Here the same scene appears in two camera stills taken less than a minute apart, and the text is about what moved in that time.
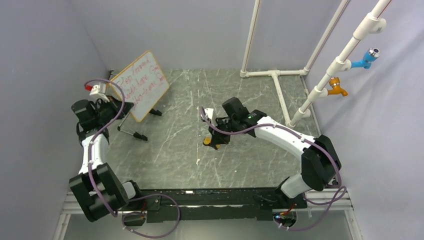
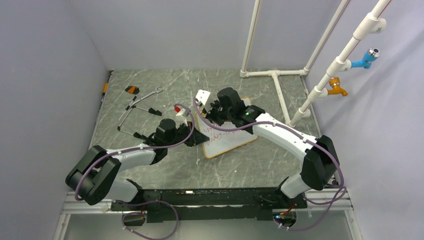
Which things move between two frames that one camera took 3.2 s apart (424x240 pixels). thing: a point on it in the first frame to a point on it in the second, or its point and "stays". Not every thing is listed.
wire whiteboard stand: (136, 134) stays
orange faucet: (334, 82) stays
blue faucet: (371, 54) stays
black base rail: (221, 203) stays
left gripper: (114, 103) to (196, 138)
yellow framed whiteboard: (145, 84) to (220, 141)
